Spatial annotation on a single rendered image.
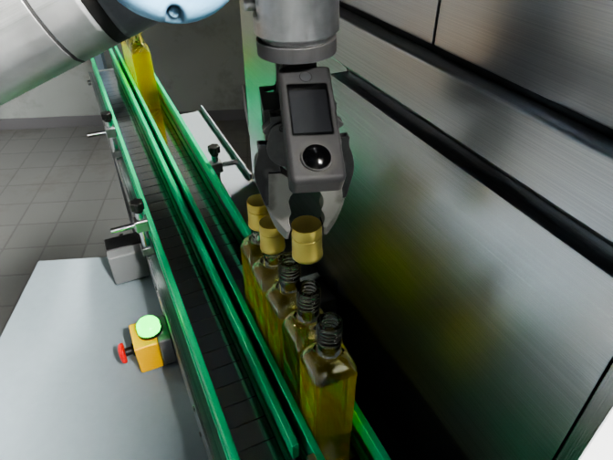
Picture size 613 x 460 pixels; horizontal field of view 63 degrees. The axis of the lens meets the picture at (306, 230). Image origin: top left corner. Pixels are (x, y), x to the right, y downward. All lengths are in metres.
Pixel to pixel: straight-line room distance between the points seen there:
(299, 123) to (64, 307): 0.91
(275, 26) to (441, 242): 0.28
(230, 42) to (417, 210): 3.04
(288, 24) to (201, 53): 3.15
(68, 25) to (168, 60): 3.33
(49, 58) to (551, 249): 0.37
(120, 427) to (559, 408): 0.73
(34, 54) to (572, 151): 0.35
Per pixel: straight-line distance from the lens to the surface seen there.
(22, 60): 0.30
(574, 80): 0.44
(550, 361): 0.49
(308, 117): 0.43
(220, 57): 3.57
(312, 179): 0.40
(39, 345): 1.18
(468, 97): 0.49
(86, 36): 0.29
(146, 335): 1.00
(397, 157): 0.58
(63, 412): 1.06
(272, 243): 0.67
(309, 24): 0.43
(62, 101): 3.90
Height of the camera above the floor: 1.56
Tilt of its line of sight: 37 degrees down
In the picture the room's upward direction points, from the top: straight up
